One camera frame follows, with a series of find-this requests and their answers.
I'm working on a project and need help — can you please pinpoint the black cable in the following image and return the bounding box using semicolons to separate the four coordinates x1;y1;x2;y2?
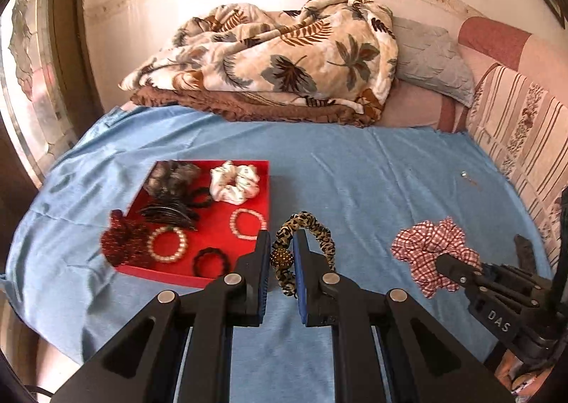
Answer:
24;383;55;399

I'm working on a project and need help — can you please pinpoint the thick black hair tie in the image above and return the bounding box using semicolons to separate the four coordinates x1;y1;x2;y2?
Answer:
180;188;214;210

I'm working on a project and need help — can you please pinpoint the red plaid scrunchie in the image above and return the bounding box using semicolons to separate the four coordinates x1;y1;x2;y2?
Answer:
390;217;482;299

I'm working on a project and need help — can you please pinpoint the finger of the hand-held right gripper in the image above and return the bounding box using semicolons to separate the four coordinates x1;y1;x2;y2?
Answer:
513;233;539;273
436;253;485;291

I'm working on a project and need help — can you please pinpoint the pink cushion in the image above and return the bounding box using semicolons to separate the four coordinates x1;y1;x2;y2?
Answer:
382;83;459;133

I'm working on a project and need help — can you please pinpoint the maroon dotted scrunchie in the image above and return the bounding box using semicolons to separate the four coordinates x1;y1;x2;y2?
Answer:
100;209;154;266

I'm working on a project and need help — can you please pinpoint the red tray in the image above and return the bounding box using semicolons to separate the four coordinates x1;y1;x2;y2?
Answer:
116;159;271;289

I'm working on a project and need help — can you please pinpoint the person's right hand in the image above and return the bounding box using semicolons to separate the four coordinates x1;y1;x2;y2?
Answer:
492;347;553;396

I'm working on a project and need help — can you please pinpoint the leaf print blanket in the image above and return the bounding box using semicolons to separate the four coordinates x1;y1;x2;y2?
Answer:
119;0;399;116

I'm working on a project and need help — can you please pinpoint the leopard print hair band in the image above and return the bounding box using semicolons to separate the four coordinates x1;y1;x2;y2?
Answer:
270;211;339;298

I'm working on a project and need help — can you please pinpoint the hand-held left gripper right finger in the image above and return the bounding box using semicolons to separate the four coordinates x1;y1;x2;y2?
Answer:
293;228;515;403

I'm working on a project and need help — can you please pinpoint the black hair claw clip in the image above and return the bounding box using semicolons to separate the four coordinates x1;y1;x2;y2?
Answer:
137;201;200;232

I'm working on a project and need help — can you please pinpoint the white dotted satin scrunchie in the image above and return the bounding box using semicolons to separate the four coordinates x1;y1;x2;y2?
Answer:
209;161;260;204

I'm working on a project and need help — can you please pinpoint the striped floral sofa cover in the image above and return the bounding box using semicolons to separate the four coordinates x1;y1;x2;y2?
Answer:
457;17;568;273

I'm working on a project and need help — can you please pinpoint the white pearl bracelet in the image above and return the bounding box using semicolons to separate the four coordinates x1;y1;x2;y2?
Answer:
147;226;187;263

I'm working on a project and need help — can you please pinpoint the brown ruffled blanket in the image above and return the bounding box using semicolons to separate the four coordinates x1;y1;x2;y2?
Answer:
130;86;384;129

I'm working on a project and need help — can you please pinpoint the grey pillow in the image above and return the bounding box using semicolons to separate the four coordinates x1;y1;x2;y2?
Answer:
390;16;476;109

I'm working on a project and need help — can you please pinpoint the blue bed sheet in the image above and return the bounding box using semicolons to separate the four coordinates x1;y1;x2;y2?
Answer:
0;106;555;403

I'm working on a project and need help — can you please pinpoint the pink pearl bracelet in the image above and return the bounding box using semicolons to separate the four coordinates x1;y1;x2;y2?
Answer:
229;208;267;241

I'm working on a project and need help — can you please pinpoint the grey sheer scrunchie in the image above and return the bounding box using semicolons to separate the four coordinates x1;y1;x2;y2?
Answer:
143;160;202;200

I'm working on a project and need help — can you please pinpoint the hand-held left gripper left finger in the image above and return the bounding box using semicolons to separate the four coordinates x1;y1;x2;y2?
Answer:
51;230;272;403

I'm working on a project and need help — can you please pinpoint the black braided hair tie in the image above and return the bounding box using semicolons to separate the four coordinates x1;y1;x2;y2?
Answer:
194;247;229;277

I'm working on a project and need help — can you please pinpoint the stained glass door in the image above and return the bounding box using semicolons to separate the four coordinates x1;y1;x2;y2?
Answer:
0;0;107;191

